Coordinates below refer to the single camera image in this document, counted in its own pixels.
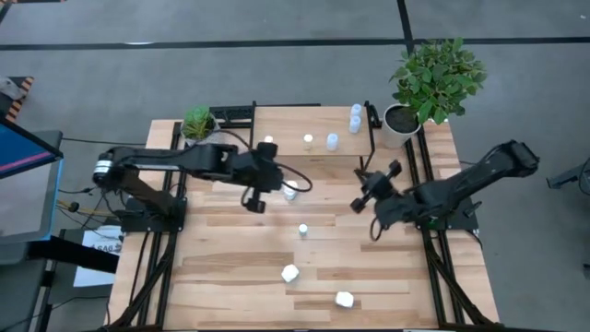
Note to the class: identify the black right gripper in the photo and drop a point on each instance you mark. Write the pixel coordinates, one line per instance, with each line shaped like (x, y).
(385, 198)

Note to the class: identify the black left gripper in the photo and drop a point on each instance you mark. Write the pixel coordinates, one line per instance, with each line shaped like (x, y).
(260, 173)

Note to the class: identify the white melatonin bottle blue label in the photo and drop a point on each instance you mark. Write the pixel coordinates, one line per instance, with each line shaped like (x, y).
(344, 299)
(290, 273)
(290, 191)

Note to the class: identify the yellow vial white cap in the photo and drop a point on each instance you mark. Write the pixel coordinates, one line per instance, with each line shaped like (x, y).
(308, 140)

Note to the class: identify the translucent white vial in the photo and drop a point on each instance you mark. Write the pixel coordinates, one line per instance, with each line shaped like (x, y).
(332, 141)
(356, 110)
(354, 123)

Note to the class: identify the teal vial white cap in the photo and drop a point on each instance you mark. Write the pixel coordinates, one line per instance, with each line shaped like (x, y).
(303, 228)

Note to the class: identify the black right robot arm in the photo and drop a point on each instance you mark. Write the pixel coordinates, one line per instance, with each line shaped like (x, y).
(461, 189)

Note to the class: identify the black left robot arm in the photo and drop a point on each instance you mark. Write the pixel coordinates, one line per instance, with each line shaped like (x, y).
(184, 159)

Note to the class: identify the succulent in triangle-patterned pot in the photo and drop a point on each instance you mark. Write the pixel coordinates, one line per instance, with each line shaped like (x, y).
(198, 122)

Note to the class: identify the leafy plant in white pot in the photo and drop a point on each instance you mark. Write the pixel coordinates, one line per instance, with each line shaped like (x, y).
(433, 78)

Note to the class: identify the white printed paper sheet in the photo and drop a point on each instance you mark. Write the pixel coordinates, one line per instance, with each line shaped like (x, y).
(92, 272)

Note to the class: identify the black monitor stand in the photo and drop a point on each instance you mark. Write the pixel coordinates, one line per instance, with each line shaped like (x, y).
(69, 256)

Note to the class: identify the monitor with blue screen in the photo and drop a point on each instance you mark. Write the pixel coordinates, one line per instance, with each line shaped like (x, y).
(23, 152)

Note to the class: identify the orange black striped mat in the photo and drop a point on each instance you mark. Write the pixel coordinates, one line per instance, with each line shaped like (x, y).
(23, 99)

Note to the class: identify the person's foot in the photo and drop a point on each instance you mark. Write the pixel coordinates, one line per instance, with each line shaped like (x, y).
(11, 87)

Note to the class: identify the wooden shelf black metal frame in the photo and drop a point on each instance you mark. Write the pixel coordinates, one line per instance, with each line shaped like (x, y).
(295, 124)

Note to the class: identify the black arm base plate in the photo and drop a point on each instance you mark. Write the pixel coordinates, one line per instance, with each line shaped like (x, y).
(138, 223)
(461, 221)

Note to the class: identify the black aluminium frame rail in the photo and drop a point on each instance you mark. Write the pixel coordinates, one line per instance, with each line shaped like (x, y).
(435, 276)
(156, 276)

